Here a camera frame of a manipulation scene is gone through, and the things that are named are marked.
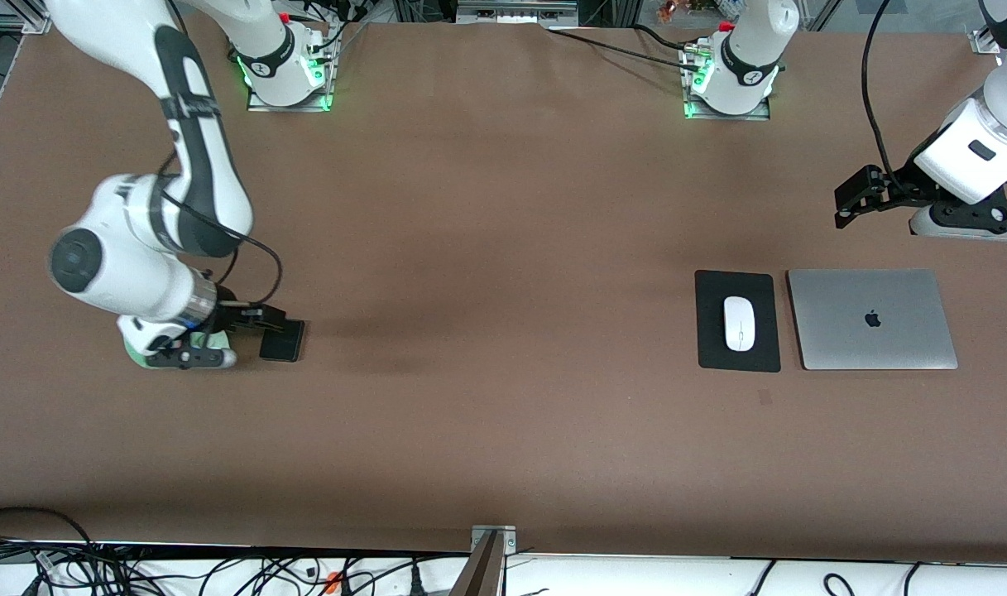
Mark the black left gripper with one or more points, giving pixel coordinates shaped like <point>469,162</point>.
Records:
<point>902,185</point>

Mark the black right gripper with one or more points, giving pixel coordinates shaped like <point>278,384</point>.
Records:
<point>232,316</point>

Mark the black smartphone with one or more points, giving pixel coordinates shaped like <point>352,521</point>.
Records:
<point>284,343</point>

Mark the white computer mouse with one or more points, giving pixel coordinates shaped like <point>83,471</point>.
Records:
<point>739,323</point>

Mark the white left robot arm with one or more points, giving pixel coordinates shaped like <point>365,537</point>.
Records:
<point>751,50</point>

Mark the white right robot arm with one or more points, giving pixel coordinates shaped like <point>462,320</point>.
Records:
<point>122,265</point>

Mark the black mouse pad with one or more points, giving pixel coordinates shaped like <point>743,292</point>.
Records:
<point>710,348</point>

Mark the green dinosaur plush toy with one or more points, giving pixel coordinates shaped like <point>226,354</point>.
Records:
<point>216,340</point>

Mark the silver closed laptop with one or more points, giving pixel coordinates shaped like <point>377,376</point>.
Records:
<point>851,339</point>

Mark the grey metal box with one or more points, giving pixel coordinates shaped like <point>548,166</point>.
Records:
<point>511,12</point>

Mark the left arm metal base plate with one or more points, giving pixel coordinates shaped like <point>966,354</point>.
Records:
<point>731,117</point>

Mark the small metal corner bracket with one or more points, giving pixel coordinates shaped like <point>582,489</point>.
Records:
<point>985,43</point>

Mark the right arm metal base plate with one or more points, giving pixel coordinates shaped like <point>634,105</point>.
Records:
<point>288,108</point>

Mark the aluminium post with bracket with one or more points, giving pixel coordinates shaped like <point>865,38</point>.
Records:
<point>491,538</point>

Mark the aluminium frame corner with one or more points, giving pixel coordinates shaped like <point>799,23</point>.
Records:
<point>7,23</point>

